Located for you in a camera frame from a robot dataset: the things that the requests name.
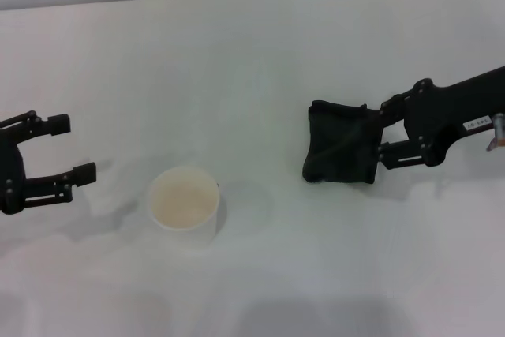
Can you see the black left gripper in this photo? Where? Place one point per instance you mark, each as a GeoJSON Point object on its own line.
{"type": "Point", "coordinates": [12, 179]}

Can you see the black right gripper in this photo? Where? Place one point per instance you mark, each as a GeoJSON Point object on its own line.
{"type": "Point", "coordinates": [442, 116]}

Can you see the dark blue rag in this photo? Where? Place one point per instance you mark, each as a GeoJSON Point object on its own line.
{"type": "Point", "coordinates": [339, 147]}

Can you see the white paper cup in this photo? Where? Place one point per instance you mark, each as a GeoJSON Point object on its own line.
{"type": "Point", "coordinates": [185, 199]}

